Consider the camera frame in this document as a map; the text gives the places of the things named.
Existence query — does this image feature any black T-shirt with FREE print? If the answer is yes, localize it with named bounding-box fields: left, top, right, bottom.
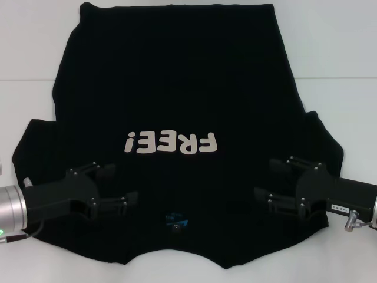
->
left=13, top=2, right=345, bottom=262

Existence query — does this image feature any left arm connector cable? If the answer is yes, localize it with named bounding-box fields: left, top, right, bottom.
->
left=0, top=218, right=47, bottom=244

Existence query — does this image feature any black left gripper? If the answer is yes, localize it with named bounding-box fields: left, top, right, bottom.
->
left=23, top=161, right=139, bottom=224

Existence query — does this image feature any right arm connector cable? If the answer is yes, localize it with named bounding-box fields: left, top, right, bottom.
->
left=345, top=210, right=377, bottom=229

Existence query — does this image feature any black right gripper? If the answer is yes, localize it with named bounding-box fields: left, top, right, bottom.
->
left=254, top=156, right=377, bottom=221

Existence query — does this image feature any arm connector cable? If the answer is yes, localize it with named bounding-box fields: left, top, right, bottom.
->
left=345, top=210, right=377, bottom=229
left=0, top=218, right=47, bottom=244

